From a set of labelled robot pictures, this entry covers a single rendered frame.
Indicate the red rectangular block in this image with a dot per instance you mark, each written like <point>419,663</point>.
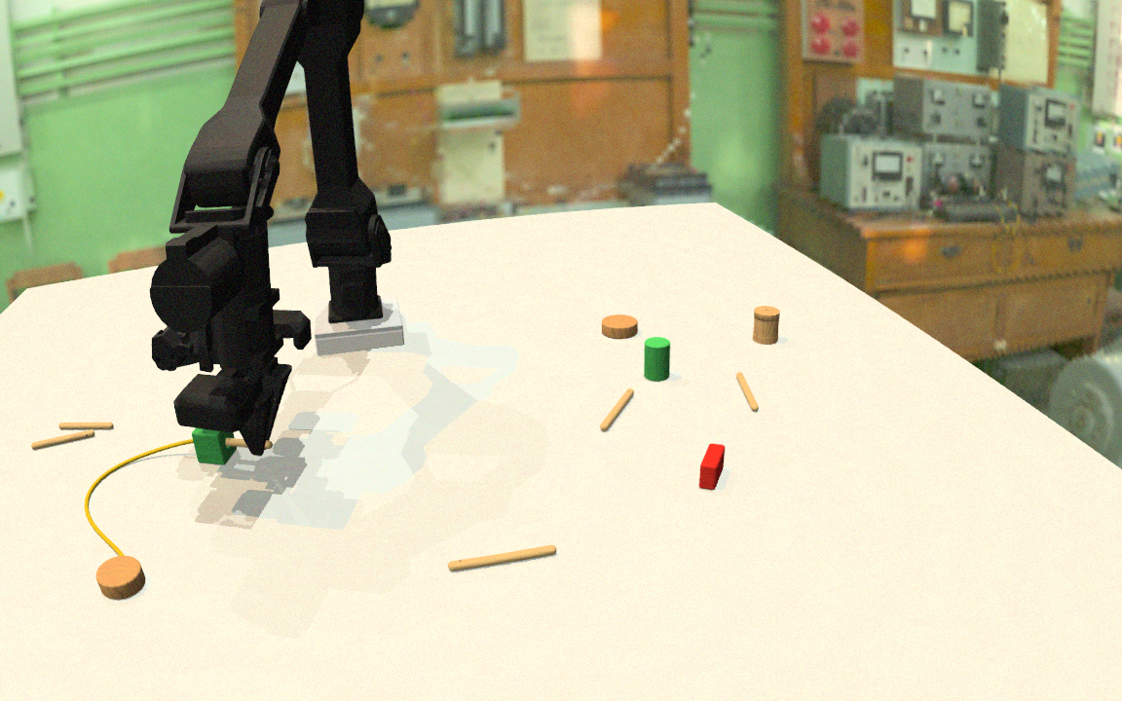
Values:
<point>711,466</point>

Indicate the green wooden block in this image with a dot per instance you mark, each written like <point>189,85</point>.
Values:
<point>210,446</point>

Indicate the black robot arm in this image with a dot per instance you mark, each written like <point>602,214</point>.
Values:
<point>234,161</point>

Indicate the green cylinder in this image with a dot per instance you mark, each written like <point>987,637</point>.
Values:
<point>657,359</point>

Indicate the orange flat disc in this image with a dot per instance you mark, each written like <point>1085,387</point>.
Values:
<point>619,326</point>

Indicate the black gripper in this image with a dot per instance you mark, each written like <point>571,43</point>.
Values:
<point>246,394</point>

